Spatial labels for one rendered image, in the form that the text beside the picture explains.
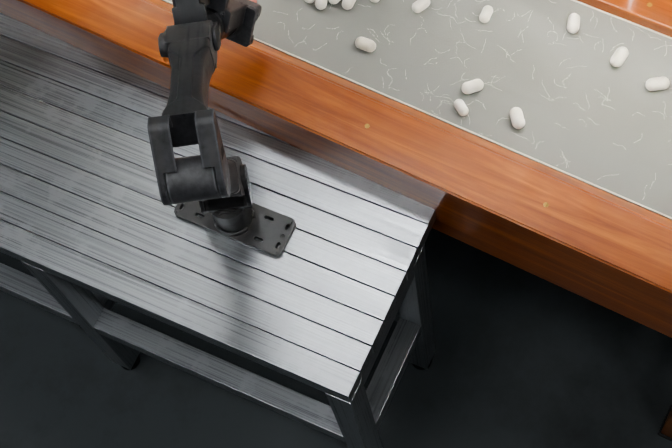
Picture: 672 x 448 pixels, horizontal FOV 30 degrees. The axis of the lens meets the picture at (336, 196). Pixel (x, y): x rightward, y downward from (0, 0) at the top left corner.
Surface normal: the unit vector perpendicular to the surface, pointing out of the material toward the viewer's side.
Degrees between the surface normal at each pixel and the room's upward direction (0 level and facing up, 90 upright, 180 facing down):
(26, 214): 0
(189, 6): 44
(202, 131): 40
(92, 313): 90
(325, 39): 0
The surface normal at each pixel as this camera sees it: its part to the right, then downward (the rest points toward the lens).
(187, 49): -0.13, -0.74
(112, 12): -0.10, -0.41
